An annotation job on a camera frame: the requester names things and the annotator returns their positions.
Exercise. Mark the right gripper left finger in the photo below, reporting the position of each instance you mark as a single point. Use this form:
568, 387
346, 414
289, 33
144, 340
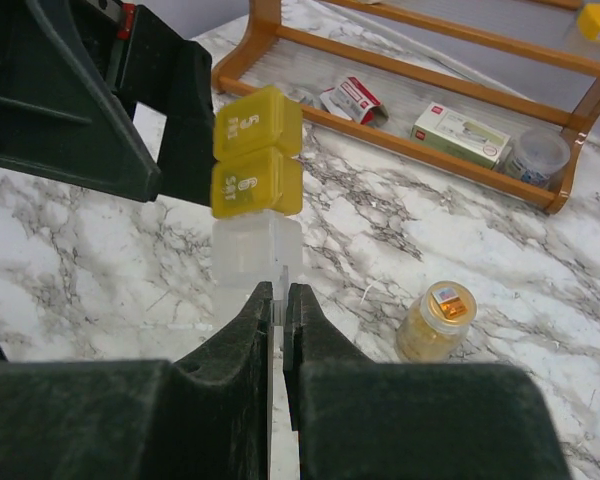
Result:
205, 416

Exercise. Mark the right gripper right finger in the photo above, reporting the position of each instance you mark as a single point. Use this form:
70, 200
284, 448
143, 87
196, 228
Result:
360, 419

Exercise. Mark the clear round pin jar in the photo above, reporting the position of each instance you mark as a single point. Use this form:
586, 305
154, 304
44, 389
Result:
535, 157

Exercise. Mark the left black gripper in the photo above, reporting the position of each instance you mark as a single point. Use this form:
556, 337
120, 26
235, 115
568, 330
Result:
59, 118

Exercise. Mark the clear pill bottle gold lid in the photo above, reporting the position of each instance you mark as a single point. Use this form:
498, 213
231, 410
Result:
436, 323

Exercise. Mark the white green stapler box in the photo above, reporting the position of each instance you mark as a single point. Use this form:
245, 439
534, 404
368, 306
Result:
448, 131

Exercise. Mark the red white staples packet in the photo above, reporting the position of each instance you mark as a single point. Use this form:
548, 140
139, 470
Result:
351, 100

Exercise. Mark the yellow weekly pill organizer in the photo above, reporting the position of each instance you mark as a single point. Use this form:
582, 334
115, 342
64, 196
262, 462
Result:
256, 191

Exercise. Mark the wooden three-tier shelf rack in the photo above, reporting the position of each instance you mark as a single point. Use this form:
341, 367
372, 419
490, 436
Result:
268, 41

